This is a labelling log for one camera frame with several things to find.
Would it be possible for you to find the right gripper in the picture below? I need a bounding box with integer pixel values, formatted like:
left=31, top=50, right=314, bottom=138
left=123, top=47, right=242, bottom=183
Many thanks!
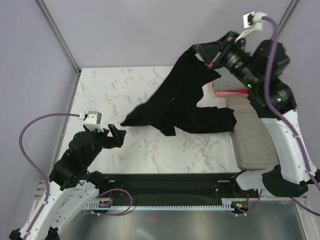
left=193, top=30, right=258, bottom=90

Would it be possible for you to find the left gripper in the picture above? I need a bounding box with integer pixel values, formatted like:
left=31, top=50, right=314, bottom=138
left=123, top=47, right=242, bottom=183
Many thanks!
left=83, top=123, right=126, bottom=166

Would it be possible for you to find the black t-shirt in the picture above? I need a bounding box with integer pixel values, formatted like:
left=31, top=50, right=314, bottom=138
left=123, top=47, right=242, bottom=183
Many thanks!
left=121, top=47, right=237, bottom=137

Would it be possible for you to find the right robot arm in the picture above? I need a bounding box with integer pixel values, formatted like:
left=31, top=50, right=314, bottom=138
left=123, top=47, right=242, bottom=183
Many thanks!
left=193, top=31, right=320, bottom=198

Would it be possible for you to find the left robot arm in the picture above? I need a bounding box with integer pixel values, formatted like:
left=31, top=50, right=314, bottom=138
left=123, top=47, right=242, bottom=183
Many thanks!
left=9, top=124, right=126, bottom=240

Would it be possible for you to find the folded grey t-shirt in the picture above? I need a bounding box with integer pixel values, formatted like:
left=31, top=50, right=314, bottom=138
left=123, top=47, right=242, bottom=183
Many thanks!
left=212, top=68, right=246, bottom=91

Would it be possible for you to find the folded peach t-shirt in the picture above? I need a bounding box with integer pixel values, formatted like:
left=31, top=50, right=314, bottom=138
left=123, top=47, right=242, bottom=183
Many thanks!
left=214, top=91, right=248, bottom=98

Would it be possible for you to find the folded red t-shirt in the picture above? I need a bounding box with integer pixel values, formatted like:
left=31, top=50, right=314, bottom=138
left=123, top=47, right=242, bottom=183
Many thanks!
left=226, top=89, right=249, bottom=94

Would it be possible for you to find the clear plastic bin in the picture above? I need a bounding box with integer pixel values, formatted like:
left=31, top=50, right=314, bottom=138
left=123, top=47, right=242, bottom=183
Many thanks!
left=225, top=94, right=279, bottom=171

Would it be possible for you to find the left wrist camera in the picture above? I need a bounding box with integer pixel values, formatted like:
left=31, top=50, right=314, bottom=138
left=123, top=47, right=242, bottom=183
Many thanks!
left=79, top=111, right=104, bottom=132

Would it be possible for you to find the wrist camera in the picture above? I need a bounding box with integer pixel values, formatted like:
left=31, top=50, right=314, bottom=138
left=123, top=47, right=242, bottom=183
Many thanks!
left=79, top=111, right=104, bottom=132
left=242, top=11, right=267, bottom=31

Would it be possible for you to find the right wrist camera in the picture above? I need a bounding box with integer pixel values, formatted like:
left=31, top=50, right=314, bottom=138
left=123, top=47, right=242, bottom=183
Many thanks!
left=242, top=11, right=267, bottom=31

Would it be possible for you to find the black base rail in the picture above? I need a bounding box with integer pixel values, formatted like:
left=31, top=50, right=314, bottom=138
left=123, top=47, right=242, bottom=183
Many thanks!
left=106, top=173, right=259, bottom=206

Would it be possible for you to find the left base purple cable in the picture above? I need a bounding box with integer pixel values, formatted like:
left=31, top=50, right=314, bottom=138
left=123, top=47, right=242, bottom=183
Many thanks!
left=91, top=188, right=133, bottom=218

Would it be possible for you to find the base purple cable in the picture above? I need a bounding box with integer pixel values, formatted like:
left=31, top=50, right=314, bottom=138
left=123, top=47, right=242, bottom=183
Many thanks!
left=231, top=188, right=263, bottom=218
left=91, top=188, right=133, bottom=218

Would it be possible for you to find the right aluminium frame post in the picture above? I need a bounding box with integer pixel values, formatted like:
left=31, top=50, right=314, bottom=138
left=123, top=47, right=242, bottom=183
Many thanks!
left=277, top=0, right=301, bottom=36

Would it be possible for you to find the aluminium frame post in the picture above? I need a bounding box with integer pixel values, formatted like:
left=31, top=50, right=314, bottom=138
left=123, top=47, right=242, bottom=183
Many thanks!
left=34, top=0, right=81, bottom=77
left=277, top=0, right=301, bottom=36

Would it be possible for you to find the white slotted cable duct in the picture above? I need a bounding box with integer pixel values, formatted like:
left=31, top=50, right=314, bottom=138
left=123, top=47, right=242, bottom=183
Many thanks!
left=83, top=199, right=248, bottom=212

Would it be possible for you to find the left aluminium frame post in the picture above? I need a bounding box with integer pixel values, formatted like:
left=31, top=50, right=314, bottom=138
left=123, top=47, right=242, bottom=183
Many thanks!
left=34, top=0, right=81, bottom=77

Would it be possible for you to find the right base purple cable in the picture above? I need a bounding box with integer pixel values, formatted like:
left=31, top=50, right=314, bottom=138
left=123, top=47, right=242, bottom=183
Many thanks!
left=231, top=188, right=263, bottom=218

